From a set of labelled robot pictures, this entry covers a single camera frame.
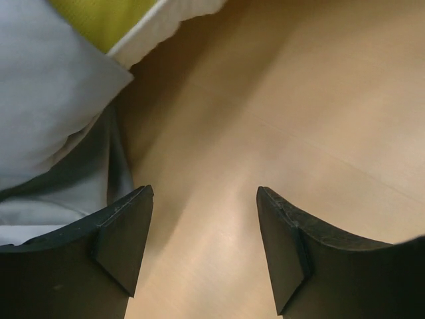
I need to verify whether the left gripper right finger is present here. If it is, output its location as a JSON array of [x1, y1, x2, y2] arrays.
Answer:
[[256, 187, 424, 318]]

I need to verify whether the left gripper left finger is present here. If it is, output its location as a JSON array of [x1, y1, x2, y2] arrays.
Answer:
[[1, 185, 153, 319]]

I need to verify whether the grey pillowcase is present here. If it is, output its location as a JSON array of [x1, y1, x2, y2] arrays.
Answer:
[[1, 1, 133, 245]]

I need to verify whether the white pillow yellow edge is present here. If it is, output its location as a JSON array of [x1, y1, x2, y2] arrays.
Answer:
[[50, 0, 226, 69]]

